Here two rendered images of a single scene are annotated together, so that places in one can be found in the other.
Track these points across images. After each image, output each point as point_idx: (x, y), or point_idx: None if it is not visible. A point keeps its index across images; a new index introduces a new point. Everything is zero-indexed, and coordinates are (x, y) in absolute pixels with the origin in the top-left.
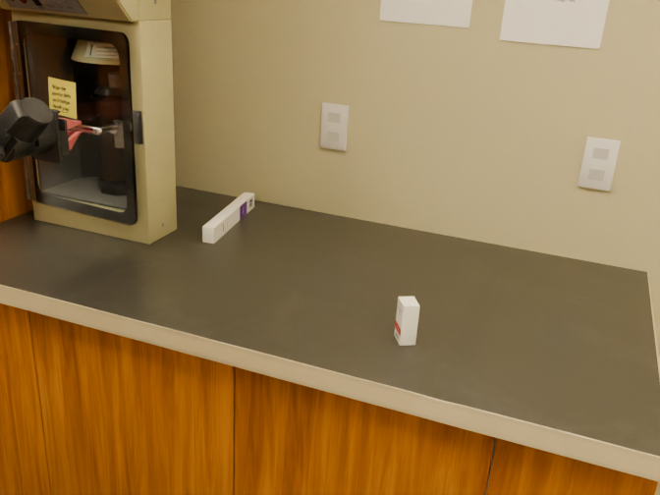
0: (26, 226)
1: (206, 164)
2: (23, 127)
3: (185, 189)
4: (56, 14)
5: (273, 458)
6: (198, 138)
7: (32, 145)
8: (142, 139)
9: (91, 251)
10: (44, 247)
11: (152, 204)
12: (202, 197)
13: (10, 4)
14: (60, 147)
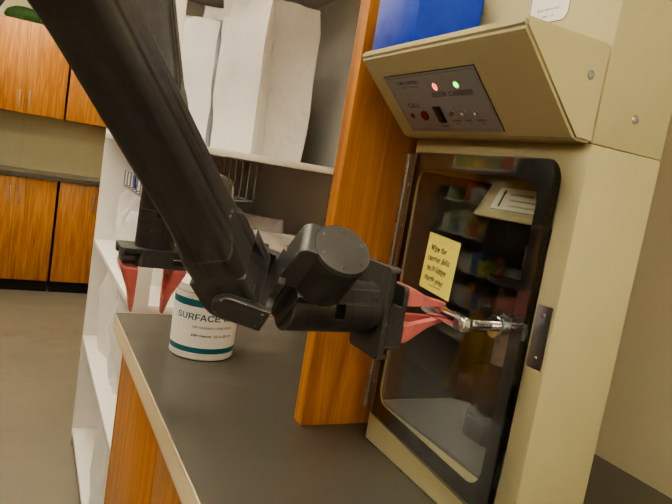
0: (345, 443)
1: (669, 443)
2: (308, 272)
3: (618, 471)
4: (464, 137)
5: None
6: (665, 396)
7: (331, 314)
8: (542, 362)
9: None
10: (337, 489)
11: (530, 490)
12: (646, 501)
13: (411, 125)
14: (384, 333)
